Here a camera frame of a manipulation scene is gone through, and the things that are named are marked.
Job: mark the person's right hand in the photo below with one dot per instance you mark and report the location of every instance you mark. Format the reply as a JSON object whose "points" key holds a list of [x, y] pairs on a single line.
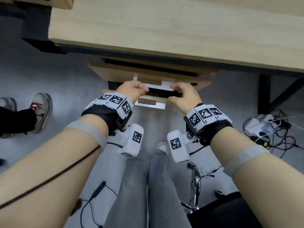
{"points": [[190, 99]]}

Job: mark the person's left hand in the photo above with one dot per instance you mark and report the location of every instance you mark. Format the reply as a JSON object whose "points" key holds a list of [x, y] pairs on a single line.
{"points": [[129, 88]]}

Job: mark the person's right thumb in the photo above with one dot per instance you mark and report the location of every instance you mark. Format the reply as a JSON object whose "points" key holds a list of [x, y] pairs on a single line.
{"points": [[175, 97]]}

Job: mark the person's left fingers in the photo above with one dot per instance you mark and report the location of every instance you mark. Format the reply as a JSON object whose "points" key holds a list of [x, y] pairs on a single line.
{"points": [[142, 89]]}

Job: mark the person's left forearm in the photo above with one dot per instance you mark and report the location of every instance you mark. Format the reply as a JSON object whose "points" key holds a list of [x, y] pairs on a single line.
{"points": [[54, 170]]}

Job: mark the person's right forearm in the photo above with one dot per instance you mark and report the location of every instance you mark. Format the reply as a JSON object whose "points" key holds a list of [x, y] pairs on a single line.
{"points": [[258, 185]]}

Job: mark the wooden drawer cabinet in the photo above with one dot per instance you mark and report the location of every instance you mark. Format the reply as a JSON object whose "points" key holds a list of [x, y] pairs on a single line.
{"points": [[111, 71]]}

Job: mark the right wristband with square markers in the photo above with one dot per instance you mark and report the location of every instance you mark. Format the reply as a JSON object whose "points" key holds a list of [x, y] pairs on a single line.
{"points": [[206, 121]]}

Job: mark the wristband with square markers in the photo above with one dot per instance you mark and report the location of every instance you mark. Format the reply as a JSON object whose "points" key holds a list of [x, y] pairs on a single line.
{"points": [[108, 109], [206, 121]]}

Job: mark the left wristband with square markers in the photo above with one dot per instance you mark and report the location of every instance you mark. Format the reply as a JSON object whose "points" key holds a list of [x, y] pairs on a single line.
{"points": [[108, 109]]}

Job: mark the person's white shoe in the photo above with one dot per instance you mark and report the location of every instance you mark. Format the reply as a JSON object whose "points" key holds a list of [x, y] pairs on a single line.
{"points": [[163, 147]]}

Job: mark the white power strip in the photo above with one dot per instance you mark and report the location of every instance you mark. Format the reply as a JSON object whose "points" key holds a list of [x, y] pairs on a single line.
{"points": [[257, 127]]}

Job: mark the person's right leg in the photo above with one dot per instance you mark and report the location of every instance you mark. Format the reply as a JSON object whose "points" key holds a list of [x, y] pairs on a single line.
{"points": [[163, 192]]}

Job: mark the person's leg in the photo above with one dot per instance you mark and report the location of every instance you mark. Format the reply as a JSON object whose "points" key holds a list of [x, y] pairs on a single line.
{"points": [[163, 192], [128, 187], [16, 121]]}

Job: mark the person's left leg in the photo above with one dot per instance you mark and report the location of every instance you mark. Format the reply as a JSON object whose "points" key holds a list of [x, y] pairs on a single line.
{"points": [[128, 187]]}

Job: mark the grey and red sneaker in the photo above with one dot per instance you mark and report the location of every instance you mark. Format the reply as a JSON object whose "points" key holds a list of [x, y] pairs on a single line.
{"points": [[42, 109]]}

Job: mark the black chair with chrome base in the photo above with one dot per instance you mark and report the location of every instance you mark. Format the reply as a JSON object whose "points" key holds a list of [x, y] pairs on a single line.
{"points": [[223, 211]]}

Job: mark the cardboard box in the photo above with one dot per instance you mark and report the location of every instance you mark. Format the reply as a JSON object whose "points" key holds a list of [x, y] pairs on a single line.
{"points": [[42, 1]]}

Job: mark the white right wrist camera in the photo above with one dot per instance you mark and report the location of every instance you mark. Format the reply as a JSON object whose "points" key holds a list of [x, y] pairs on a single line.
{"points": [[178, 147]]}

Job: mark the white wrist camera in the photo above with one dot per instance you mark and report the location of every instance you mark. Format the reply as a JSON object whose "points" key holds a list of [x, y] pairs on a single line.
{"points": [[133, 141], [178, 147]]}

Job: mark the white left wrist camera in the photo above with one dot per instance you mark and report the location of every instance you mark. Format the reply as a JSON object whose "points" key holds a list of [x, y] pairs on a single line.
{"points": [[133, 141]]}

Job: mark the black table leg frame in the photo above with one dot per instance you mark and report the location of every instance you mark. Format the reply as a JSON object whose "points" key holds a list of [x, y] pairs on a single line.
{"points": [[264, 92]]}

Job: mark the black table bracket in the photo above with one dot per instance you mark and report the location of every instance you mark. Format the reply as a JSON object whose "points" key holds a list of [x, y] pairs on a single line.
{"points": [[42, 45]]}

